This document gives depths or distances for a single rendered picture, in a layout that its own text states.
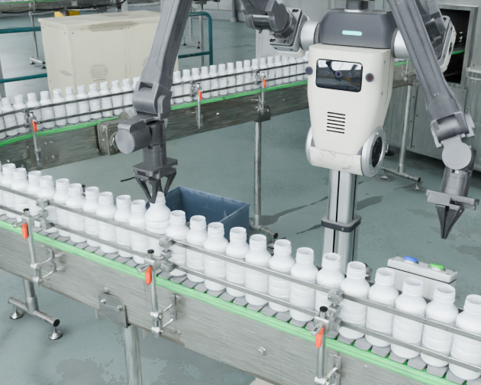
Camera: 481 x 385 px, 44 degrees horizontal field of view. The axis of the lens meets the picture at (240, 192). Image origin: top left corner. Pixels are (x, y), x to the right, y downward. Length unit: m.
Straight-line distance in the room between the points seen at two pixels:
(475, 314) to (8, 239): 1.36
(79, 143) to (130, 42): 2.75
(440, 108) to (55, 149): 1.98
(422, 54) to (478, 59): 3.59
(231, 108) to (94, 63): 2.28
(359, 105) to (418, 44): 0.51
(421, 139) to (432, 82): 3.95
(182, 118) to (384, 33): 1.65
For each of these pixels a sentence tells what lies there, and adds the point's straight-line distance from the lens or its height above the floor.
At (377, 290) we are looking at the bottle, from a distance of 1.24.
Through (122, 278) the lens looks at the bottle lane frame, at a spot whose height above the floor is 0.96.
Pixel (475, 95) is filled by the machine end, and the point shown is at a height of 0.71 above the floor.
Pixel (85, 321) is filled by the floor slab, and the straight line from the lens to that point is 3.21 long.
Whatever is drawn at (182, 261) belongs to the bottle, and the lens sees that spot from 1.50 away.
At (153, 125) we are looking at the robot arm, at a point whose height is 1.39.
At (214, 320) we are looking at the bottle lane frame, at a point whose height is 0.94.
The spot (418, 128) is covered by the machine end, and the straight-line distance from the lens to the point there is 5.26.
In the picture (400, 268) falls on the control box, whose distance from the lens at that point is 1.37.
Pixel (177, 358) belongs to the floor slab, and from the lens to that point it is 2.89.
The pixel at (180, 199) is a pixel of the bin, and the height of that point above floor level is 0.90.
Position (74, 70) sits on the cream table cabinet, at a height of 0.80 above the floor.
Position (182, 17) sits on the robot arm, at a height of 1.62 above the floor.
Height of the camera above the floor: 1.77
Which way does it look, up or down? 23 degrees down
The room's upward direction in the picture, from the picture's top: straight up
